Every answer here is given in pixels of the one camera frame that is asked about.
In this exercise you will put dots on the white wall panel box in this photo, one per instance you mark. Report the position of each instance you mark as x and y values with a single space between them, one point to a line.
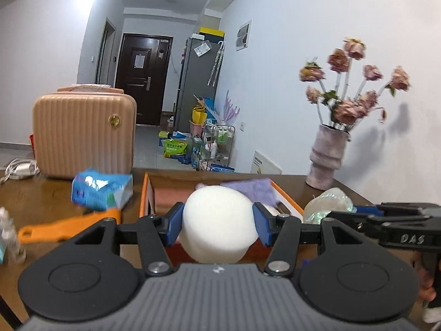
243 35

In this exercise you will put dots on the white paper notice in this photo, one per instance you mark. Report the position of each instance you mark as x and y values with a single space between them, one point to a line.
139 61

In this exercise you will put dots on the small white bottle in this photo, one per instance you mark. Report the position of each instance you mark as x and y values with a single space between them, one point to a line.
8 234

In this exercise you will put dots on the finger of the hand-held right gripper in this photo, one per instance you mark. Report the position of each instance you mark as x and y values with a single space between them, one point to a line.
355 219
368 210

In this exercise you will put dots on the white round sponge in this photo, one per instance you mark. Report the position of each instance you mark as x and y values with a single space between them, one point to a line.
217 220

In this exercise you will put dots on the green bag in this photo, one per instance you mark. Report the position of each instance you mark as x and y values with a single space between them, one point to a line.
175 149

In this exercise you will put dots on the clear plastic bag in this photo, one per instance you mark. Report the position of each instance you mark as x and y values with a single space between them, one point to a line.
327 201

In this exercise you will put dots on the grey interior door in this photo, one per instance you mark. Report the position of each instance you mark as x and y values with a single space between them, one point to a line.
105 55

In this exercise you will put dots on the dried pink flower bouquet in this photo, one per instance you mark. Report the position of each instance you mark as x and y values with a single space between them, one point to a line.
348 108

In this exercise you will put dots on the orange cardboard box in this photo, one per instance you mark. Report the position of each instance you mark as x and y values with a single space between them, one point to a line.
149 200

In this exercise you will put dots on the white flat carton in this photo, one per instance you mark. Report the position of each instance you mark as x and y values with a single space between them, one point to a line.
265 163

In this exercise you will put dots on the yellow and black box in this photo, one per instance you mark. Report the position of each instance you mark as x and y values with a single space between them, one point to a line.
213 32

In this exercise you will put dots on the person's right hand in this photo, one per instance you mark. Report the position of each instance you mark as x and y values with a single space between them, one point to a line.
425 284

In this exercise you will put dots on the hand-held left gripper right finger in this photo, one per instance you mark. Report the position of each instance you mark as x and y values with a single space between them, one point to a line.
263 224

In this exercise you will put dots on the grey refrigerator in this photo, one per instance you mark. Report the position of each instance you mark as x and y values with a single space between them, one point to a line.
196 89

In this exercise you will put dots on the blue tissue pack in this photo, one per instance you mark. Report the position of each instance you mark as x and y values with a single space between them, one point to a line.
103 189

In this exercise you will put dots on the dark brown entrance door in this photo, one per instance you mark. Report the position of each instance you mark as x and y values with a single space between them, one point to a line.
143 86

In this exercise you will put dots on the red bucket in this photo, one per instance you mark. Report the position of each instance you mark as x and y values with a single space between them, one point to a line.
31 143

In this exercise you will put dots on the folded umbrella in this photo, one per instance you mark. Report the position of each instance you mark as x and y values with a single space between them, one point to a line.
215 65

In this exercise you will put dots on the pink ribbed suitcase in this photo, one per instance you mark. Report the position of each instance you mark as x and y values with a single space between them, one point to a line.
82 134

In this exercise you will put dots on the orange plastic tool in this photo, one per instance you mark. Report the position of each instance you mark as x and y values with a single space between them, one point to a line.
62 229

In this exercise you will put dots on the brown sponge block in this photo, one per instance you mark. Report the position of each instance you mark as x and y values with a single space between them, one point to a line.
168 198

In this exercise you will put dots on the purple fuzzy cloth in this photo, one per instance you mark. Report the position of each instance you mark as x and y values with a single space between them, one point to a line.
251 188

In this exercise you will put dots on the clear pouch with papers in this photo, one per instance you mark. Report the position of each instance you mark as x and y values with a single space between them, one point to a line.
201 49

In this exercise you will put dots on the pink textured vase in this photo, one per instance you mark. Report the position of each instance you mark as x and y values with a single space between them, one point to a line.
325 158

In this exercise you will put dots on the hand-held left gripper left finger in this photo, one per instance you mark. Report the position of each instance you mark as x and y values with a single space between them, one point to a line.
175 224

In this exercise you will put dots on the yellow bag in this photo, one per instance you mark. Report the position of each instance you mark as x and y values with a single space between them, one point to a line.
198 115

